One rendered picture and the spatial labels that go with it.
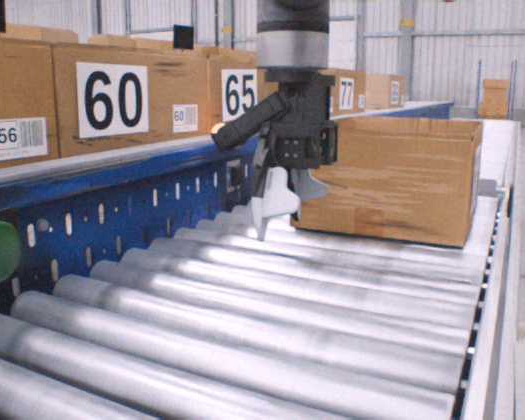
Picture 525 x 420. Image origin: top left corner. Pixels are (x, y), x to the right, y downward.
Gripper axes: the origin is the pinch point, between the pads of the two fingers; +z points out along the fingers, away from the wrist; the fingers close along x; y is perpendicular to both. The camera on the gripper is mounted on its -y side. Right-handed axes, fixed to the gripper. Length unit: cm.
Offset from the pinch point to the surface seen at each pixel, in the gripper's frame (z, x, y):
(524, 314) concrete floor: 80, 180, 41
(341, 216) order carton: 2.5, 18.6, 3.2
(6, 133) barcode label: -12.8, -18.7, -28.7
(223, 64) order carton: -23, 35, -29
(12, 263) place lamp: 1.1, -25.4, -21.1
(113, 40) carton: -83, 502, -481
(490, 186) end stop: 3, 65, 24
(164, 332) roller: 5.3, -23.9, -0.8
